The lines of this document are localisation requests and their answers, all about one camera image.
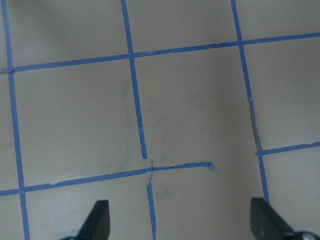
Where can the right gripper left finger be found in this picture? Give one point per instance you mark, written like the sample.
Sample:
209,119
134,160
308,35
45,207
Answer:
97,225

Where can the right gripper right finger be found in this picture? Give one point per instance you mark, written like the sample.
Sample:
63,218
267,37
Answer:
267,224

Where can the brown paper table cover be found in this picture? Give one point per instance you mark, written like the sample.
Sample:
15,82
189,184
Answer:
177,112

